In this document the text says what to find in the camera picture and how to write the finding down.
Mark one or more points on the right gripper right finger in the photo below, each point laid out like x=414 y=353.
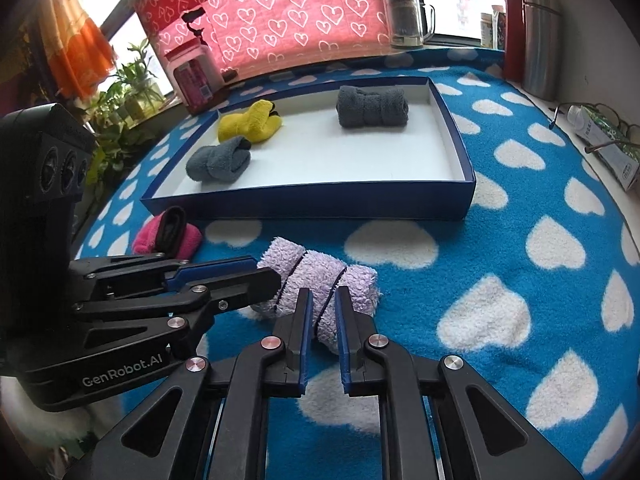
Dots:
x=439 y=419

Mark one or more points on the pink towel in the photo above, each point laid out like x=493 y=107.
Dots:
x=170 y=234

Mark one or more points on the dark grey towel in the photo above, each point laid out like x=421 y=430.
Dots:
x=357 y=108

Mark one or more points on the left hand white glove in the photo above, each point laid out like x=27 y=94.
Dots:
x=70 y=429

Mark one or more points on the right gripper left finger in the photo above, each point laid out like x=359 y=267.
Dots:
x=209 y=420

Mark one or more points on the pink lidded plastic jar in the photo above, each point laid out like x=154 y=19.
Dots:
x=194 y=75

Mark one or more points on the yellow towel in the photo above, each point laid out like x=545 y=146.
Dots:
x=257 y=124

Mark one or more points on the green potted plants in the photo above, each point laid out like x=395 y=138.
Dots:
x=115 y=115

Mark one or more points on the lilac towel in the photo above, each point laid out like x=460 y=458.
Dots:
x=323 y=275

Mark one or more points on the glass jar black lid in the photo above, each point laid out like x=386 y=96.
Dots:
x=409 y=24

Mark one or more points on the black phone stand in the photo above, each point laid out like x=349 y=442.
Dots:
x=193 y=18

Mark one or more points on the red heart pattern cloth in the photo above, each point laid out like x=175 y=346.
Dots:
x=260 y=36

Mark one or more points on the teal grey towel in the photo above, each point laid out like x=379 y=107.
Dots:
x=223 y=162

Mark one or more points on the white green packet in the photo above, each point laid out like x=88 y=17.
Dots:
x=624 y=168

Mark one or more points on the steel thermos flask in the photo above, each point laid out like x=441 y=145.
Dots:
x=542 y=21

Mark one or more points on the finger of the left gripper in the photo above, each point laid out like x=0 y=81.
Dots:
x=231 y=292
x=205 y=271

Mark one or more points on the blue white shallow box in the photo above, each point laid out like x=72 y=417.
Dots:
x=312 y=168

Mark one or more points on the eyeglasses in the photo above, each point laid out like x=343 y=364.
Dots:
x=598 y=125

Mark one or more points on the orange hanging cloth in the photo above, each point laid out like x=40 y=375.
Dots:
x=78 y=54

